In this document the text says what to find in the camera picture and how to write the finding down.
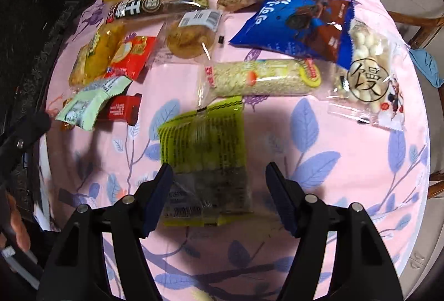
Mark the dark carved wooden furniture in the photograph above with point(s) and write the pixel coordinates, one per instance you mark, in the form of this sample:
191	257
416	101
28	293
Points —
32	34

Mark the lime green snack packet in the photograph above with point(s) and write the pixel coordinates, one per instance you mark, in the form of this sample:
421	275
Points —
207	152

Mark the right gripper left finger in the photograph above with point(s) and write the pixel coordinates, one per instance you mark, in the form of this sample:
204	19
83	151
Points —
77	269

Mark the round pastry clear wrap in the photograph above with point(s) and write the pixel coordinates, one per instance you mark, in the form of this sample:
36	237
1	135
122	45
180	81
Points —
195	37

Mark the wooden chair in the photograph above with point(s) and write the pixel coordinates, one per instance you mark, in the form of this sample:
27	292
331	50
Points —
427	27

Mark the white ball snack bag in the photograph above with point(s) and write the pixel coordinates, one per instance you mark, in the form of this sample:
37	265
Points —
368	92

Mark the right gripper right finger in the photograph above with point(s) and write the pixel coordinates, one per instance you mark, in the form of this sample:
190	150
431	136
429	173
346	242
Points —
362	269

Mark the blue cloth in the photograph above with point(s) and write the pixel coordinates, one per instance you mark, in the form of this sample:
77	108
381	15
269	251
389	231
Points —
427	65

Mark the left hand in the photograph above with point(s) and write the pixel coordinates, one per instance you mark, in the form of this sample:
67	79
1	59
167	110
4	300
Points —
22	236

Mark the red biscuit packet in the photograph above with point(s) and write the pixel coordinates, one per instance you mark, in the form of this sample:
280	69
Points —
131	57

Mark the pale green snack packet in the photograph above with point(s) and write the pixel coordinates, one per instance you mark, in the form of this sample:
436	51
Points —
83	109

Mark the dark red candy bar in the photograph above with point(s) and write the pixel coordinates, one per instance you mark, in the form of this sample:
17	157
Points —
122	108

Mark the black long sausage packet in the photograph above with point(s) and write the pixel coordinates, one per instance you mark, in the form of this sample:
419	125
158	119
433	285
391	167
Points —
126	10

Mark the blue cookie snack bag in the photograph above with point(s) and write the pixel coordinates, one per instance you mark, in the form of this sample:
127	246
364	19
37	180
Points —
301	28

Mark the green rice cracker bar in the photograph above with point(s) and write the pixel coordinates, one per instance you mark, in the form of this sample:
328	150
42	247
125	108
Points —
271	77

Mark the yellow cake clear packet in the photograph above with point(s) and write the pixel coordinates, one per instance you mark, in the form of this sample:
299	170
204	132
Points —
94	58

